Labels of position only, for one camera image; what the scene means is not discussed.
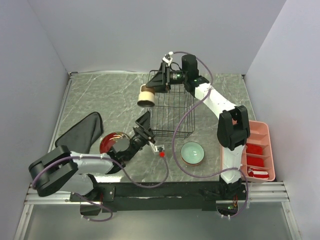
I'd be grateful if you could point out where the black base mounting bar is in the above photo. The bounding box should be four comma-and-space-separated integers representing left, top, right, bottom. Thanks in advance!
69, 181, 248, 213

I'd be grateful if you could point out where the orange white patterned bowl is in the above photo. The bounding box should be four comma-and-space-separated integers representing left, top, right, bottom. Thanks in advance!
183, 161, 202, 167

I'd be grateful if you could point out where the pink divided plastic tray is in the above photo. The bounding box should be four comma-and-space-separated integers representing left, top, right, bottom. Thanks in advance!
219, 120, 276, 184

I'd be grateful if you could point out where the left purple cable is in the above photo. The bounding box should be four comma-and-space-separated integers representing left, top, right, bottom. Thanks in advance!
31, 153, 170, 223

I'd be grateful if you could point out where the black wire dish rack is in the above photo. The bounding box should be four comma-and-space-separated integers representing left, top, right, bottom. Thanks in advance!
144, 80, 195, 139

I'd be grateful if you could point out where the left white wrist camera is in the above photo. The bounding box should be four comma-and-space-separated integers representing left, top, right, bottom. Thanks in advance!
149, 142, 166, 158

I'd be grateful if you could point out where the red cloth in tray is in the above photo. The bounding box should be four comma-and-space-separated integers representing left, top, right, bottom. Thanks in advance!
246, 143, 263, 156
246, 155, 265, 168

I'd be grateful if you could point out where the aluminium rail frame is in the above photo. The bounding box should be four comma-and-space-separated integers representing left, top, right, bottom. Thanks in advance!
14, 182, 302, 240

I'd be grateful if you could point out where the dark grey cloth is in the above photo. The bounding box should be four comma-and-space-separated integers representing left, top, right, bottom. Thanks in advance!
54, 111, 104, 154

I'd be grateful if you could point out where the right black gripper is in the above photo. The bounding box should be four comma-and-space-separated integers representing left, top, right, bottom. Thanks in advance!
146, 62, 188, 94

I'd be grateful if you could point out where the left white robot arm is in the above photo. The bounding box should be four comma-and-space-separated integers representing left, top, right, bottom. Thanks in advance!
28, 111, 155, 201

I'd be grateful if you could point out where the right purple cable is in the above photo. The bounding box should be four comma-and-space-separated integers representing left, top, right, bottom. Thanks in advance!
171, 51, 251, 220

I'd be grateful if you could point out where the celadon green bowl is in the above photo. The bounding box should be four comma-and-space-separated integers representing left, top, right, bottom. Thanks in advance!
180, 141, 205, 164

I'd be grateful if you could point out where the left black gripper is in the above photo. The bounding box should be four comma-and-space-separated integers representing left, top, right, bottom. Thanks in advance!
125, 110, 156, 161

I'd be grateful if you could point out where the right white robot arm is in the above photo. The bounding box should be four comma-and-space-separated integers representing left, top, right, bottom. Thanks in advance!
146, 51, 251, 199

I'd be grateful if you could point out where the red white striped cloth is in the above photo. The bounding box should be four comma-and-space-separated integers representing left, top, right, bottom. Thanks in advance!
247, 167, 270, 180

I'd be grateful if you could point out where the beige brown ceramic cup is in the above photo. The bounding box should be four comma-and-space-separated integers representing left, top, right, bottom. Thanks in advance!
137, 84, 156, 108

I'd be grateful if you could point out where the purple cable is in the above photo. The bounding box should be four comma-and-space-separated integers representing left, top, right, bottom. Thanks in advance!
171, 51, 251, 220
31, 153, 170, 223

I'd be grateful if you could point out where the red floral lacquer plate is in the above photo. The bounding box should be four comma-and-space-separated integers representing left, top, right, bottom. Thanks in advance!
99, 131, 129, 154

